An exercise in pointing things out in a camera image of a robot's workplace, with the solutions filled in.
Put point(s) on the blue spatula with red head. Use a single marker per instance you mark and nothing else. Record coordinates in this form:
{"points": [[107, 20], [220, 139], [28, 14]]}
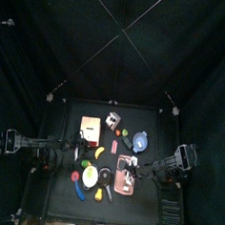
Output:
{"points": [[77, 186]]}

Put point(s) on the yellow toy banana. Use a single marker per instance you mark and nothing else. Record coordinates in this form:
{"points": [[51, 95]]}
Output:
{"points": [[99, 152]]}

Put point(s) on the pink cutting board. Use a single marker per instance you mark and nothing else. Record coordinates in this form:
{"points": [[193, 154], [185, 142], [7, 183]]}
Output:
{"points": [[120, 186]]}

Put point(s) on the white sushi piece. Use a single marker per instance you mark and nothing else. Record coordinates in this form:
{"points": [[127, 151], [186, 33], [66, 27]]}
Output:
{"points": [[140, 144]]}

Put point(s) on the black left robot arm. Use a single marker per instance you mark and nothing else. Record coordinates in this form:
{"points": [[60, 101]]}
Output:
{"points": [[29, 141]]}

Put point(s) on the small orange toy food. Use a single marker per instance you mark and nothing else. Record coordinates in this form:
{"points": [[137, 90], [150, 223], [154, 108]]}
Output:
{"points": [[117, 132]]}

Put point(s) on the small green toy food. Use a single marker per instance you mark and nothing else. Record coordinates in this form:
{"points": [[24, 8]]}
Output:
{"points": [[125, 132]]}

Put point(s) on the white toy knife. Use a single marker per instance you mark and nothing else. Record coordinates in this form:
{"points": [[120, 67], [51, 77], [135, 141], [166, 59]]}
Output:
{"points": [[128, 182]]}

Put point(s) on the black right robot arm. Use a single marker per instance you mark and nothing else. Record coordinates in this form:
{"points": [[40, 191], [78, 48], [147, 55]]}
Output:
{"points": [[172, 160]]}

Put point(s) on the white toy food piece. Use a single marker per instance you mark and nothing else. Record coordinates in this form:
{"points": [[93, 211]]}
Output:
{"points": [[134, 160]]}

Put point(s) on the grey frame clamp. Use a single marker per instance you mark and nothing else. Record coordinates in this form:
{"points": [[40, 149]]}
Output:
{"points": [[9, 22], [49, 97], [112, 102], [175, 110]]}

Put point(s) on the green toy pepper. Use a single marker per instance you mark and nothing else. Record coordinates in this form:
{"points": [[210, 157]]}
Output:
{"points": [[85, 163]]}

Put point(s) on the pink and red toy register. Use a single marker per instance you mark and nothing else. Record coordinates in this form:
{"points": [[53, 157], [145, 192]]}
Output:
{"points": [[91, 128]]}

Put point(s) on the small grey toy toaster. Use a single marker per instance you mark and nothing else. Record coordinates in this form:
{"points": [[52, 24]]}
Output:
{"points": [[113, 120]]}

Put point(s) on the dark green toy vegetable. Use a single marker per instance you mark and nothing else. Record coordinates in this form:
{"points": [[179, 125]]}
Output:
{"points": [[127, 142]]}

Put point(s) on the black frying pan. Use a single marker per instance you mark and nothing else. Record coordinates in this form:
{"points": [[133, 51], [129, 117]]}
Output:
{"points": [[105, 177]]}

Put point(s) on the pink toy sausage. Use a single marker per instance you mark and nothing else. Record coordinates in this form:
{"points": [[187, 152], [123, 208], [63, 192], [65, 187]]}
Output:
{"points": [[114, 146]]}

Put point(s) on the yellow toy pear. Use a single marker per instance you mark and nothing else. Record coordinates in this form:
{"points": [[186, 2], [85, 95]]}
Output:
{"points": [[98, 195]]}

